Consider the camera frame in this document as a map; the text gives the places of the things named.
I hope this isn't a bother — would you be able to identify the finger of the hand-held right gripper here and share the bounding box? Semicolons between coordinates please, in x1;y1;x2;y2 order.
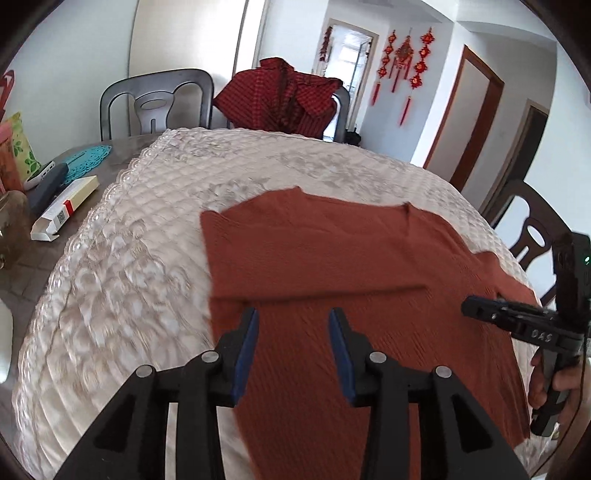
462;294;520;336

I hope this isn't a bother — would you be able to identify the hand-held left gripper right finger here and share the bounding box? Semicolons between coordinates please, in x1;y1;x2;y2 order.
328;308;532;480

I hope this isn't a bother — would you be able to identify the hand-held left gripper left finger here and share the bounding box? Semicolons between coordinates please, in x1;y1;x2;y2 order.
53;307;259;480

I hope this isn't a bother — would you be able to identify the rust knit sweater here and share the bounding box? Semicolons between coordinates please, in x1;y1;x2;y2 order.
200;186;543;480

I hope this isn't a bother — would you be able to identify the person's right hand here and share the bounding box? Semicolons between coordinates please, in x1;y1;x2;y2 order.
528;354;591;428

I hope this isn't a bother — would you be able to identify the dark wooden chair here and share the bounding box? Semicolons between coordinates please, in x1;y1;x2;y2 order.
492;179;573;305

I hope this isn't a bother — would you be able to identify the cream quilted floral blanket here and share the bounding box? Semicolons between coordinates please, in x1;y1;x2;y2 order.
11;126;555;480

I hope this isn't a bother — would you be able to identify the dark wooden door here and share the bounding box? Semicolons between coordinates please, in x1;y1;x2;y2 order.
478;99;550;222

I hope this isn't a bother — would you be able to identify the brown framed door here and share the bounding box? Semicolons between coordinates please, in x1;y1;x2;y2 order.
422;45;505;192

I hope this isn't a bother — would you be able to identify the white box with red label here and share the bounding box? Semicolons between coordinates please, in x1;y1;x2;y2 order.
30;175;101;241

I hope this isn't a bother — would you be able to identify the grey chair under shirt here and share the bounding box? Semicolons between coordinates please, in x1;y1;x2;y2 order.
323;87;352;145

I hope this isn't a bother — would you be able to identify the teal doily mat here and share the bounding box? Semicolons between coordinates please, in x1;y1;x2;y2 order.
58;144;113;185

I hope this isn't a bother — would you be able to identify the red checked shirt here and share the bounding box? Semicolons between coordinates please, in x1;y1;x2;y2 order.
213;57;343;138

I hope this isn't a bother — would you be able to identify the dark blue case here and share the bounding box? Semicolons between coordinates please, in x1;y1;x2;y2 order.
28;162;70;217

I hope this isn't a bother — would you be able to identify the glass jar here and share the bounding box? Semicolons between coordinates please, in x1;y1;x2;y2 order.
0;190;31;271

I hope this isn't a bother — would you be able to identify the grey plastic chair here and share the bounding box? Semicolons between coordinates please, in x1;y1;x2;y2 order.
99;68;215;141

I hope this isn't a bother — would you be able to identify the floral paper bag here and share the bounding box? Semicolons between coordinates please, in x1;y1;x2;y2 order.
0;112;42;185

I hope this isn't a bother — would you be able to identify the pink packet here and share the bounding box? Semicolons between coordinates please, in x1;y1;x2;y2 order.
0;122;21;192

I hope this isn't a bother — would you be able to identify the beige leaning board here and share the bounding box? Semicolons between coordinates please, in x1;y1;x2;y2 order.
131;0;266;77

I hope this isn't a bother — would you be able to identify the red tote bag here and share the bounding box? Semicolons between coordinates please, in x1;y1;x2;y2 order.
0;69;17;121

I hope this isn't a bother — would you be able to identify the long red knot wall ornament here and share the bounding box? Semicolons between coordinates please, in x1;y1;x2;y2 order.
399;27;435;127

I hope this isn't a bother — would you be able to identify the red chili string ornament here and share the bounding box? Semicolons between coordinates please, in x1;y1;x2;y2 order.
318;25;334;75

